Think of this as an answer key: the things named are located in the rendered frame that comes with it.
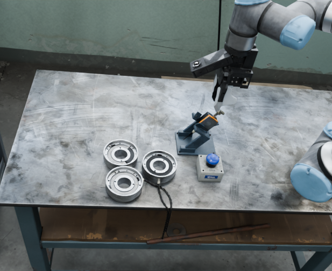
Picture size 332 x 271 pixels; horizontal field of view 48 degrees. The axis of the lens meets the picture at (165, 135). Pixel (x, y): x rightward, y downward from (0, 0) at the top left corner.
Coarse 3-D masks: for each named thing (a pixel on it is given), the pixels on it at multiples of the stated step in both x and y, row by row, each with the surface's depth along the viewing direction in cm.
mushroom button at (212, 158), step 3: (207, 156) 111; (210, 156) 111; (213, 156) 111; (216, 156) 111; (207, 159) 110; (210, 159) 110; (213, 159) 110; (216, 159) 110; (219, 159) 111; (210, 162) 110; (213, 162) 109; (216, 162) 110
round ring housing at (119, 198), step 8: (120, 168) 108; (128, 168) 108; (112, 176) 107; (120, 176) 107; (128, 176) 107; (136, 176) 107; (128, 184) 109; (112, 192) 101; (136, 192) 102; (120, 200) 102; (128, 200) 103
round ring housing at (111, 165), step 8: (112, 144) 115; (120, 144) 115; (128, 144) 116; (104, 152) 112; (112, 152) 113; (120, 152) 115; (128, 152) 114; (136, 152) 114; (104, 160) 111; (120, 160) 111; (136, 160) 112; (112, 168) 110
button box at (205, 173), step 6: (198, 156) 115; (204, 156) 114; (198, 162) 114; (204, 162) 113; (198, 168) 114; (204, 168) 111; (210, 168) 111; (216, 168) 112; (222, 168) 112; (198, 174) 113; (204, 174) 111; (210, 174) 111; (216, 174) 111; (222, 174) 111; (198, 180) 113; (204, 180) 113; (210, 180) 113; (216, 180) 113
